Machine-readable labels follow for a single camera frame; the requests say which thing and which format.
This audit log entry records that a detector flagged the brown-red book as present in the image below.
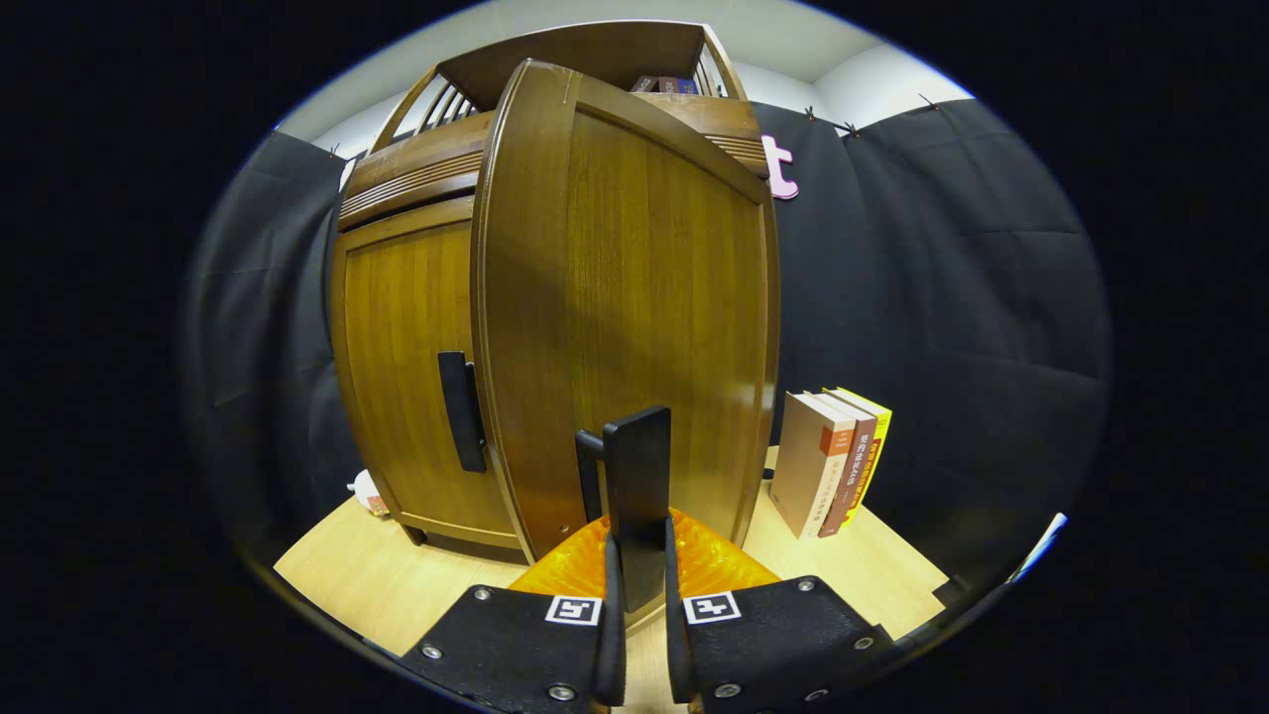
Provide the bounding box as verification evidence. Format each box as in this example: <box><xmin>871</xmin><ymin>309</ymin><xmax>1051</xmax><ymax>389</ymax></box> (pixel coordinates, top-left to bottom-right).
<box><xmin>818</xmin><ymin>395</ymin><xmax>879</xmax><ymax>538</ymax></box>

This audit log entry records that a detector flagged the black backdrop cloth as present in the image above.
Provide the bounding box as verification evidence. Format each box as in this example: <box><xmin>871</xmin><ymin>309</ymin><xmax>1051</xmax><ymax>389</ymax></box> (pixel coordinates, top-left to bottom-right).
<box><xmin>183</xmin><ymin>99</ymin><xmax>1111</xmax><ymax>596</ymax></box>

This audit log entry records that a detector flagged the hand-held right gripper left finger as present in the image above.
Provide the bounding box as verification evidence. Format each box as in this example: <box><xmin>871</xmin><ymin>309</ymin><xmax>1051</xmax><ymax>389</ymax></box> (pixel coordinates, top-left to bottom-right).
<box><xmin>402</xmin><ymin>511</ymin><xmax>628</xmax><ymax>714</ymax></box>

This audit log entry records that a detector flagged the white book with orange label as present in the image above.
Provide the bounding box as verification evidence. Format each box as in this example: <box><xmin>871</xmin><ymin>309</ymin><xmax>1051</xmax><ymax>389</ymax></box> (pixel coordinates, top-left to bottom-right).
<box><xmin>769</xmin><ymin>391</ymin><xmax>857</xmax><ymax>539</ymax></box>

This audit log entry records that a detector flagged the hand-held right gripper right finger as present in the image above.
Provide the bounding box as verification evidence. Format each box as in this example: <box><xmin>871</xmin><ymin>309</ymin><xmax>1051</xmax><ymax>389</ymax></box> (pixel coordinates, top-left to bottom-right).
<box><xmin>662</xmin><ymin>508</ymin><xmax>893</xmax><ymax>714</ymax></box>

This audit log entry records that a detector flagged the wooden double-door shoe cabinet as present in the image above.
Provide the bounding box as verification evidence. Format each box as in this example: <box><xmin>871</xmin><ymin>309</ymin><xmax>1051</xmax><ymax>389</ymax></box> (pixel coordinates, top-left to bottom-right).
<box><xmin>327</xmin><ymin>20</ymin><xmax>772</xmax><ymax>566</ymax></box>

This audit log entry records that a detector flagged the wooden cabinet door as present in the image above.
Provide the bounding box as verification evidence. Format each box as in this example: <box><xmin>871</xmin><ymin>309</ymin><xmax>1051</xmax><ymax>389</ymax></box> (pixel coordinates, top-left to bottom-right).
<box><xmin>471</xmin><ymin>58</ymin><xmax>782</xmax><ymax>626</ymax></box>
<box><xmin>329</xmin><ymin>195</ymin><xmax>526</xmax><ymax>551</ymax></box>

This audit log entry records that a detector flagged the white crumpled packet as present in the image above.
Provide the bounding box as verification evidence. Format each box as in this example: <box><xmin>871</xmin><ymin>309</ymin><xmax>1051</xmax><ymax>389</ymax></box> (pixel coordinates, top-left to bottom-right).
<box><xmin>347</xmin><ymin>469</ymin><xmax>391</xmax><ymax>517</ymax></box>

